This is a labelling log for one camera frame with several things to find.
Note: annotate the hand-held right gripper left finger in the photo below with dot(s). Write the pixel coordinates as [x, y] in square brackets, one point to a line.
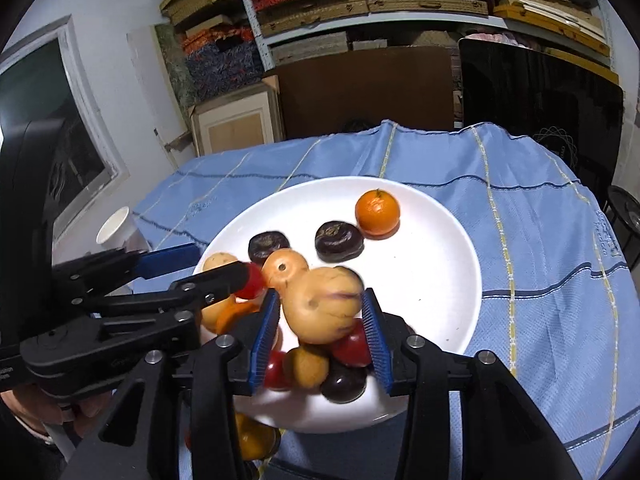
[262, 350]

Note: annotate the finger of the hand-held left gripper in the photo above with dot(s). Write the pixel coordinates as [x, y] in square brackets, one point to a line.
[165, 260]
[150, 300]

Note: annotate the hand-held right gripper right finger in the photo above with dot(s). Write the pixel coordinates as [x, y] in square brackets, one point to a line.
[380, 350]

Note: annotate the red cherry tomato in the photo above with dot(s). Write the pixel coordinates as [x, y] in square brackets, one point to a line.
[254, 284]
[188, 440]
[350, 349]
[276, 371]

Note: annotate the golden round fruit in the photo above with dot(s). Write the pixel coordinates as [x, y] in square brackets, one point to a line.
[306, 366]

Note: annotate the small yellow fruit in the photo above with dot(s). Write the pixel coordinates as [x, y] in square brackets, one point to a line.
[210, 317]
[217, 261]

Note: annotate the striped yellow pepino melon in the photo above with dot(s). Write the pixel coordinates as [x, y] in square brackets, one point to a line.
[322, 312]

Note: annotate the pale orange round melon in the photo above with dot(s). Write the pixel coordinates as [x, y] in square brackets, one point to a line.
[285, 267]

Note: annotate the white oval plate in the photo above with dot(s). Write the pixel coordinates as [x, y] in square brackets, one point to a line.
[425, 270]

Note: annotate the dark passion fruit front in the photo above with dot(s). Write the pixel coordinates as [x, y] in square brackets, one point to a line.
[266, 245]

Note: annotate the person's left forearm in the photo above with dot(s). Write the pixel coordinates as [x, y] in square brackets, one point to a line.
[25, 455]

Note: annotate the person's left hand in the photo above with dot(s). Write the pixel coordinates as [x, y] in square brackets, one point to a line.
[90, 407]

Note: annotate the white paper cup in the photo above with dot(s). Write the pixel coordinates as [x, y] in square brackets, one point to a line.
[112, 225]

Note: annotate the yellow-orange tomato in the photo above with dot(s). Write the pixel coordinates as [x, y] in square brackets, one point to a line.
[255, 437]

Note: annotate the dark brown water chestnut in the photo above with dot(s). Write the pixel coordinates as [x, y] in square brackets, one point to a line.
[338, 241]

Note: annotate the white framed window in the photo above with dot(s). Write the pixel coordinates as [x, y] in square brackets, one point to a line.
[85, 135]

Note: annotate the orange mandarin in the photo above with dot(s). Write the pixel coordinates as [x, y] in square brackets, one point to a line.
[377, 212]

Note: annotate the beige cardboard box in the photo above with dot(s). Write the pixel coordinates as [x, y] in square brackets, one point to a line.
[235, 130]

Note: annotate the blue striped tablecloth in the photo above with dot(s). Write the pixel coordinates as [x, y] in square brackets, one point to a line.
[550, 320]

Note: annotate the green marbled board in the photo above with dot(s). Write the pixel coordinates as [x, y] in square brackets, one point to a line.
[175, 65]

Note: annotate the stack of patterned boxes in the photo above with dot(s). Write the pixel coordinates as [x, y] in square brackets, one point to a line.
[225, 60]

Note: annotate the brown cardboard panel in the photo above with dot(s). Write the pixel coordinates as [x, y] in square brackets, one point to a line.
[370, 90]

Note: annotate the black round stool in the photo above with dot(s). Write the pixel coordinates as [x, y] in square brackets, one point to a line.
[625, 212]

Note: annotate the black flat panel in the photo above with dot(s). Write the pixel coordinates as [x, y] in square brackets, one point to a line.
[525, 100]

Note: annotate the white metal shelf rack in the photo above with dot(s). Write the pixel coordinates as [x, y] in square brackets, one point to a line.
[350, 27]

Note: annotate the pink cloth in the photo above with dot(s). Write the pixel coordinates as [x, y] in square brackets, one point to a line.
[495, 40]

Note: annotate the stack of yellow wooden frames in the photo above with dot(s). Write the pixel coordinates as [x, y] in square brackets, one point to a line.
[550, 15]

